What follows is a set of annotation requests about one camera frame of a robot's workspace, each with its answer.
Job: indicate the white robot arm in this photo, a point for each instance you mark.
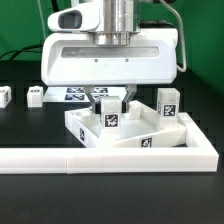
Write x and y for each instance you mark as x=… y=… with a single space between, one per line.
x=100 y=43

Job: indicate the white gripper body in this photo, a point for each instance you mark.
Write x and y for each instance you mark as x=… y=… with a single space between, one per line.
x=100 y=42

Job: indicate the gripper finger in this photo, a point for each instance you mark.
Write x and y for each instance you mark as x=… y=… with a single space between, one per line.
x=131 y=90
x=95 y=104

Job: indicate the white marker sheet with tags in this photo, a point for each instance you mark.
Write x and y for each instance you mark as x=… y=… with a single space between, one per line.
x=77 y=94

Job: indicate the white square table top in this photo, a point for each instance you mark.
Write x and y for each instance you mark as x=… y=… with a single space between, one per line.
x=138 y=129

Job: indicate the white L-shaped obstacle fence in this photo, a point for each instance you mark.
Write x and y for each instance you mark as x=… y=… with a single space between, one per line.
x=197 y=155

